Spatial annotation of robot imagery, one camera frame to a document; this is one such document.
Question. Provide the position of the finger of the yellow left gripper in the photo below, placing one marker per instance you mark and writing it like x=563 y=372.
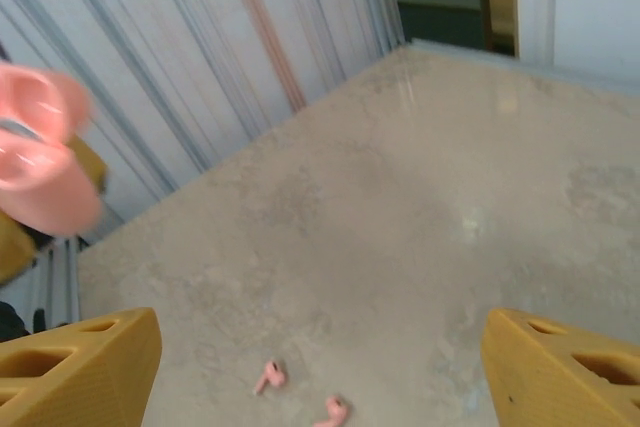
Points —
x=92 y=167
x=15 y=252

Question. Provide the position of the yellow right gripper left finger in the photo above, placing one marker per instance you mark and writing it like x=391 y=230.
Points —
x=75 y=387

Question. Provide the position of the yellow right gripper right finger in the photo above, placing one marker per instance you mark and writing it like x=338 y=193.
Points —
x=550 y=387

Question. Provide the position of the white door frame post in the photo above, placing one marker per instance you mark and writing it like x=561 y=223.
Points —
x=535 y=2

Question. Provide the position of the pink earbud charging case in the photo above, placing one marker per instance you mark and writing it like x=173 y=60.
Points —
x=45 y=192

